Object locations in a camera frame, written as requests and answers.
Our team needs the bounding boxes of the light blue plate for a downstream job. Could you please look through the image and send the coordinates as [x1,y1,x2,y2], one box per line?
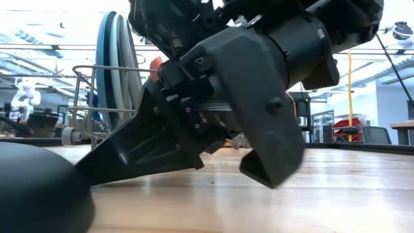
[108,12,123,130]

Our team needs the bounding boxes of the grey plate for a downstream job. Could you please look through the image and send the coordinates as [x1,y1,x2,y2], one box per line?
[118,14,144,129]

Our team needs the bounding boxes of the slanted black cable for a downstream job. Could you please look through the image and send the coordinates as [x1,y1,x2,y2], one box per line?
[375,33,414,109]

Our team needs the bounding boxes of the white robot figure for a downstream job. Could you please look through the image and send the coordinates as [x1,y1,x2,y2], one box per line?
[8,80,42,122]

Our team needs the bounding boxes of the black ceiling-hung device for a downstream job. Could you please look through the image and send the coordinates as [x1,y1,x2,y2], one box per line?
[384,21,414,50]

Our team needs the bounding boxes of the wooden workbench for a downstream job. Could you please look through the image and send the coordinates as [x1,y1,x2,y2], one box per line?
[389,120,414,146]

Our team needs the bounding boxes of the thick yellow hanging cable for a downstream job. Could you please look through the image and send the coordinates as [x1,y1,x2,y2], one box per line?
[347,50,354,143]

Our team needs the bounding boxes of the thin yellow cable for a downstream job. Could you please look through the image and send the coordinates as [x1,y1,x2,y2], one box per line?
[285,92,298,120]

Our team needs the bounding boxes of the black plate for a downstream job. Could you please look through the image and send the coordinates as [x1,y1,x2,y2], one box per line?
[0,141,96,233]

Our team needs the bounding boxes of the orange plate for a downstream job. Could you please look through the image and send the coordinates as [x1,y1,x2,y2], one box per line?
[147,55,164,82]

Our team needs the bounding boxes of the grey wire dish rack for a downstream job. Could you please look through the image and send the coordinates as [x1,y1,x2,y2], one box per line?
[61,64,162,151]

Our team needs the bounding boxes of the grey office chair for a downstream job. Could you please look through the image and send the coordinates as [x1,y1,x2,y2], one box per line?
[361,126,392,146]

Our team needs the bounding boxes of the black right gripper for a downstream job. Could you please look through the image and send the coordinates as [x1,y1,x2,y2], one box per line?
[75,27,307,190]

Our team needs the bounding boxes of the red storage bins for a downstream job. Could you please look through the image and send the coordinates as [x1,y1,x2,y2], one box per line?
[332,117,362,143]

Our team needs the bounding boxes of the black standing desk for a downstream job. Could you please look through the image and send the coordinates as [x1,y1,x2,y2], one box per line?
[290,91,312,143]

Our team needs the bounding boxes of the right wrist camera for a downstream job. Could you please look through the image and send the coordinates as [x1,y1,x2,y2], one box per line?
[127,0,227,61]

